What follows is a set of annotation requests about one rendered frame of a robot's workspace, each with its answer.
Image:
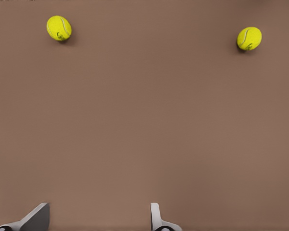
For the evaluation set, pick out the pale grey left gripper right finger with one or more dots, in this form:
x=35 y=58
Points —
x=156 y=216

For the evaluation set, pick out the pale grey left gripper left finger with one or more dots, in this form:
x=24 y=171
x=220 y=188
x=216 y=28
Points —
x=36 y=217

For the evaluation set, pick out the yellow tennis ball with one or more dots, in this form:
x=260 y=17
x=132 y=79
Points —
x=249 y=38
x=59 y=28

